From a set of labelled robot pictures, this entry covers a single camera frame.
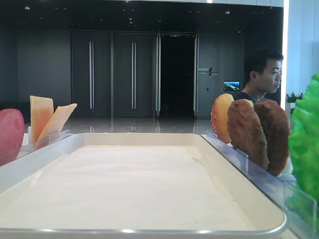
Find white rectangular tray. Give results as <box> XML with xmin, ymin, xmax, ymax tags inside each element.
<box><xmin>0</xmin><ymin>133</ymin><xmax>288</xmax><ymax>239</ymax></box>

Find green lettuce leaf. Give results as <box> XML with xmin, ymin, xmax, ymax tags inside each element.
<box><xmin>288</xmin><ymin>74</ymin><xmax>319</xmax><ymax>202</ymax></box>

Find dark double door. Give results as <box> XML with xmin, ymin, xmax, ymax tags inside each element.
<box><xmin>71</xmin><ymin>31</ymin><xmax>111</xmax><ymax>118</ymax></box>
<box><xmin>114</xmin><ymin>32</ymin><xmax>154</xmax><ymax>118</ymax></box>

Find clear acrylic holder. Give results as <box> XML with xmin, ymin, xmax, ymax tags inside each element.
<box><xmin>0</xmin><ymin>129</ymin><xmax>70</xmax><ymax>166</ymax></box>
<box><xmin>202</xmin><ymin>131</ymin><xmax>319</xmax><ymax>239</ymax></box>

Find upright bread slice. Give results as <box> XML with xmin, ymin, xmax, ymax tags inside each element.
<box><xmin>211</xmin><ymin>94</ymin><xmax>234</xmax><ymax>144</ymax></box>

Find right clear acrylic holder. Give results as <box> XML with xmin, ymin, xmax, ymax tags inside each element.
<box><xmin>202</xmin><ymin>131</ymin><xmax>319</xmax><ymax>239</ymax></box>

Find left clear acrylic holder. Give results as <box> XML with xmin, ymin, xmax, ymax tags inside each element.
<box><xmin>0</xmin><ymin>129</ymin><xmax>70</xmax><ymax>166</ymax></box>

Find leaning yellow cheese slice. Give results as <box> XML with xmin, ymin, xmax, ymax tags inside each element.
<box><xmin>38</xmin><ymin>103</ymin><xmax>77</xmax><ymax>141</ymax></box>

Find man in dark shirt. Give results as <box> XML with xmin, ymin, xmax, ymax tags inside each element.
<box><xmin>234</xmin><ymin>47</ymin><xmax>284</xmax><ymax>103</ymax></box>

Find upright orange cheese slice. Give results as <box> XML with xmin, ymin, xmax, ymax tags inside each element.
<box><xmin>30</xmin><ymin>96</ymin><xmax>54</xmax><ymax>142</ymax></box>

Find rear brown meat patty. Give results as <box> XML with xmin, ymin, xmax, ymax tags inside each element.
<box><xmin>254</xmin><ymin>99</ymin><xmax>291</xmax><ymax>176</ymax></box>

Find front brown meat patty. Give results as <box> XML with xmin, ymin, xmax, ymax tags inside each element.
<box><xmin>227</xmin><ymin>99</ymin><xmax>269</xmax><ymax>170</ymax></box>

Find potted flowers in planter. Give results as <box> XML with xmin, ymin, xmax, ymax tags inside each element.
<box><xmin>286</xmin><ymin>92</ymin><xmax>303</xmax><ymax>115</ymax></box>

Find white tray liner paper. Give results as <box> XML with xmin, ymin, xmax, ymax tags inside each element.
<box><xmin>0</xmin><ymin>146</ymin><xmax>254</xmax><ymax>231</ymax></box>

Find small wall screen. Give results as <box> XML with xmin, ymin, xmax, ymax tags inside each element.
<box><xmin>223</xmin><ymin>81</ymin><xmax>240</xmax><ymax>91</ymax></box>

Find middle dark double door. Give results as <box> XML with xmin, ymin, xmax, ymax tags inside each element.
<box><xmin>114</xmin><ymin>32</ymin><xmax>154</xmax><ymax>118</ymax></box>

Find left dark double door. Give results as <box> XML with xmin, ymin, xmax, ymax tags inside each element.
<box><xmin>71</xmin><ymin>31</ymin><xmax>111</xmax><ymax>118</ymax></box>

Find brown meat patty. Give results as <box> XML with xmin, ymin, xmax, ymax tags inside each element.
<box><xmin>254</xmin><ymin>99</ymin><xmax>291</xmax><ymax>176</ymax></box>
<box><xmin>227</xmin><ymin>99</ymin><xmax>269</xmax><ymax>170</ymax></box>

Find red tomato slice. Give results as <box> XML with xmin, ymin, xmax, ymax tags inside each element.
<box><xmin>0</xmin><ymin>109</ymin><xmax>24</xmax><ymax>166</ymax></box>

